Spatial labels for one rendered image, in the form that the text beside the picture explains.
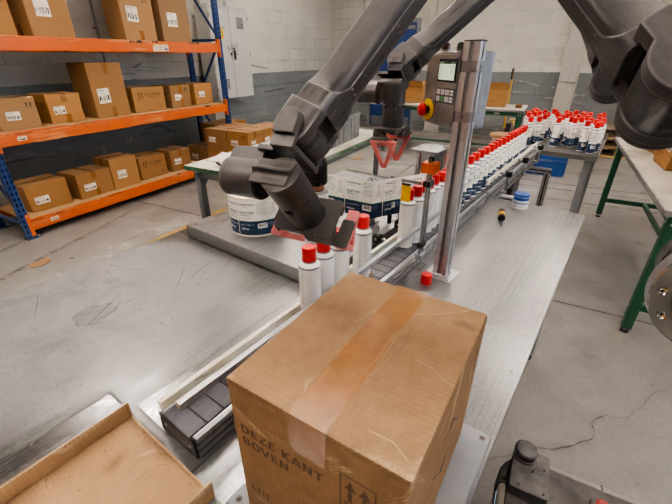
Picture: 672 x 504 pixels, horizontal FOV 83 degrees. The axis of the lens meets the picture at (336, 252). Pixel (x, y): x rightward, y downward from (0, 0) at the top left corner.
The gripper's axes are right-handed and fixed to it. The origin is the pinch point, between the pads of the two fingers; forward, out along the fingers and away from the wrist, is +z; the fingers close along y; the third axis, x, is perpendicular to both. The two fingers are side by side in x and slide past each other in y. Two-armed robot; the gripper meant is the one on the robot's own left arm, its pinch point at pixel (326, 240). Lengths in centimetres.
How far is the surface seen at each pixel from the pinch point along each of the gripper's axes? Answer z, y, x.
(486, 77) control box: 21, -15, -63
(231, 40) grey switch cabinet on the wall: 236, 394, -379
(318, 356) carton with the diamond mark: -8.9, -9.9, 19.7
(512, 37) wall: 469, 43, -671
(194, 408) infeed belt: 9.2, 17.5, 34.7
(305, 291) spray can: 20.8, 11.1, 4.9
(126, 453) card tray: 6, 25, 45
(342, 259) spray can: 26.0, 7.6, -6.7
